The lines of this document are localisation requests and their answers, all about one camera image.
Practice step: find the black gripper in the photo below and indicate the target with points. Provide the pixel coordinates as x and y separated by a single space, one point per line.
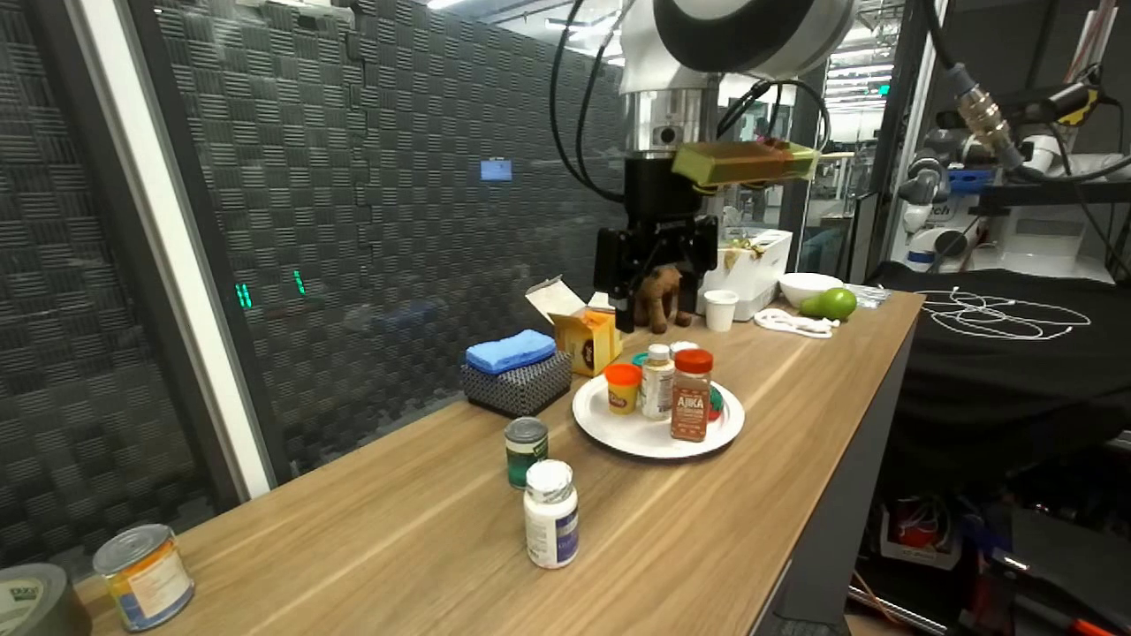
657 198

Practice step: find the yellow tub teal lid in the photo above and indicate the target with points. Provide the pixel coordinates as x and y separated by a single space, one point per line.
642 358

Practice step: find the cream vitamin bottle green label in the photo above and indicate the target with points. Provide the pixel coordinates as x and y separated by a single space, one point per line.
658 383

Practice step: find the yellow tub orange lid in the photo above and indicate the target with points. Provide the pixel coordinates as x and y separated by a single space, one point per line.
625 389

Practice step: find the spice bottle orange lid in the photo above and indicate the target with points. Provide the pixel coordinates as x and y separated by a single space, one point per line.
691 406

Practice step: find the red and green ball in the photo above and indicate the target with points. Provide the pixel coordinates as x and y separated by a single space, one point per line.
714 405

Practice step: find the small white bottle blue label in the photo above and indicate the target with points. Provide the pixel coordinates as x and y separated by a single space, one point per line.
548 525

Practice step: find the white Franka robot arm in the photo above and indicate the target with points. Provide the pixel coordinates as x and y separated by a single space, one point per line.
753 37

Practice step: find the white paper cup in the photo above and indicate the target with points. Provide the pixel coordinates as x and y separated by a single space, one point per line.
719 311

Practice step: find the white plastic container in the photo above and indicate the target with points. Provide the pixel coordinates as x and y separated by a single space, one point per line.
763 278

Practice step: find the open yellow cardboard box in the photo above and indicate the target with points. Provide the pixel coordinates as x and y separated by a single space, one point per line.
586 340

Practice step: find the white bowl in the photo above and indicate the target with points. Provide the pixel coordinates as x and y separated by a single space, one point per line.
803 289

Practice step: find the white crumpled paper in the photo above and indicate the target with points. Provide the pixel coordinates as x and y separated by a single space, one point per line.
797 323

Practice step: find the white round plate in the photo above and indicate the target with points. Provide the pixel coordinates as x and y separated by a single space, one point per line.
639 438

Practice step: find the green apple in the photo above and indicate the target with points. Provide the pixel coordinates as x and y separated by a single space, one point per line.
838 306

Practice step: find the small green can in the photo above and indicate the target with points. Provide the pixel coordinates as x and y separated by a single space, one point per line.
526 462

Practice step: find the white lab equipment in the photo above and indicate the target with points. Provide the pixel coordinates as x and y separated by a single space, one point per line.
941 240

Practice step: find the black covered table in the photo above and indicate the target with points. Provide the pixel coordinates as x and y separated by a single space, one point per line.
1027 376

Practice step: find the tin can orange label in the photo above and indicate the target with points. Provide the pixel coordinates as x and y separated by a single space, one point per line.
146 584

